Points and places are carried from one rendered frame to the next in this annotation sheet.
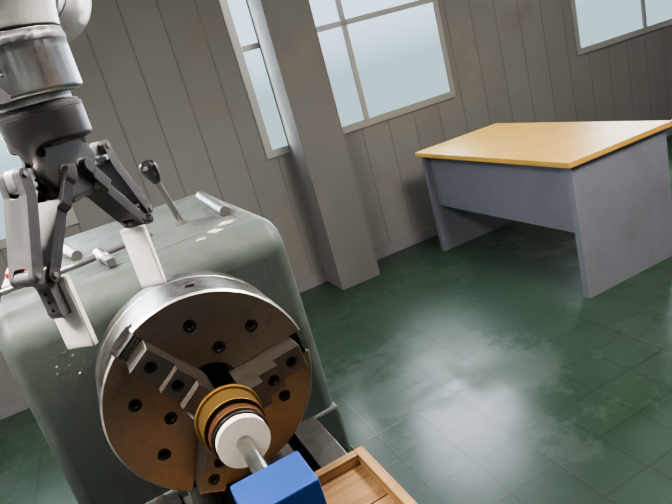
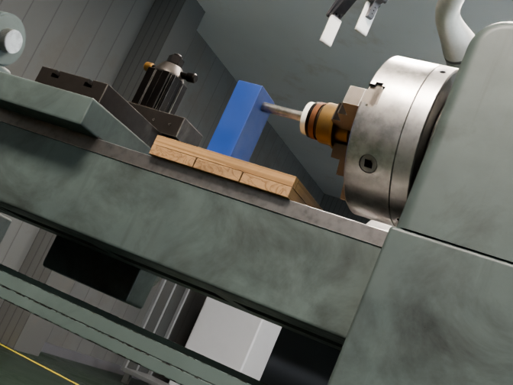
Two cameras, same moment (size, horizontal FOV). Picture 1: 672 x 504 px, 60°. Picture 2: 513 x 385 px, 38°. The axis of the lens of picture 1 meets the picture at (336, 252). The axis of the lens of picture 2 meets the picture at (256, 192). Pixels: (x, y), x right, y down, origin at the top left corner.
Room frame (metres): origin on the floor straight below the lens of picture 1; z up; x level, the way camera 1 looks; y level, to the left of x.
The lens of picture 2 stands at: (1.68, -0.82, 0.59)
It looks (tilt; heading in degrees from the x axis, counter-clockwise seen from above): 12 degrees up; 138
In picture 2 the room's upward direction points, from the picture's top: 24 degrees clockwise
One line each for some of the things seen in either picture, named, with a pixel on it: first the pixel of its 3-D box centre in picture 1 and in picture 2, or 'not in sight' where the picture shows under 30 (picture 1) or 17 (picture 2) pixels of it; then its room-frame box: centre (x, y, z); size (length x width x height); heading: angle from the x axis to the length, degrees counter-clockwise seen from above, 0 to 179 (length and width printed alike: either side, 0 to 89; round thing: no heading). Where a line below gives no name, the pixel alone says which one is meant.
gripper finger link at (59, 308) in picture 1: (43, 295); not in sight; (0.48, 0.25, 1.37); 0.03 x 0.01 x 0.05; 163
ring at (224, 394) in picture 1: (232, 422); (333, 124); (0.67, 0.19, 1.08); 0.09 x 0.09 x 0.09; 21
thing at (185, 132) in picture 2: not in sight; (154, 126); (0.22, 0.11, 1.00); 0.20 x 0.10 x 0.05; 21
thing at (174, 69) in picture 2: not in sight; (169, 72); (0.20, 0.10, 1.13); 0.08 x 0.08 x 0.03
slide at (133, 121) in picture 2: not in sight; (122, 129); (0.22, 0.04, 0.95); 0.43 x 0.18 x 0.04; 111
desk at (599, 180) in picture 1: (534, 197); not in sight; (3.40, -1.27, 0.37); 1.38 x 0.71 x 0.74; 20
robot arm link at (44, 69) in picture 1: (23, 73); not in sight; (0.56, 0.23, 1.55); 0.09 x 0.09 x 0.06
